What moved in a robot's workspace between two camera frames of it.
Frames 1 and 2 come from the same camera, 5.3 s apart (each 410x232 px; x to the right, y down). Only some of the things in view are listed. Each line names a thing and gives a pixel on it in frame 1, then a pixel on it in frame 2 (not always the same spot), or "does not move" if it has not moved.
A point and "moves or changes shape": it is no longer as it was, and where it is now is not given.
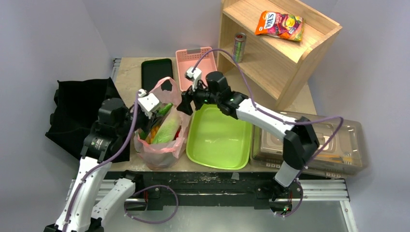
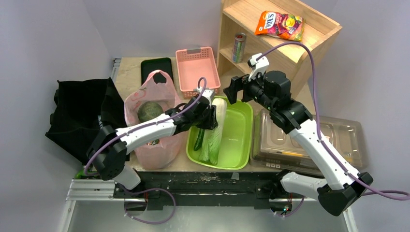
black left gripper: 149,122 to 211,122
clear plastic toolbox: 342,152 does not move
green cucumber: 164,109 to 199,140
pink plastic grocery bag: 164,156 moves or changes shape
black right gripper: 192,98 to 243,90
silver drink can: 239,48 does not move
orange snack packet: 280,24 does not move
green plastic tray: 217,140 does not move
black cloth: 77,106 does not move
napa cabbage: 167,131 moves or changes shape
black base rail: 199,190 does not move
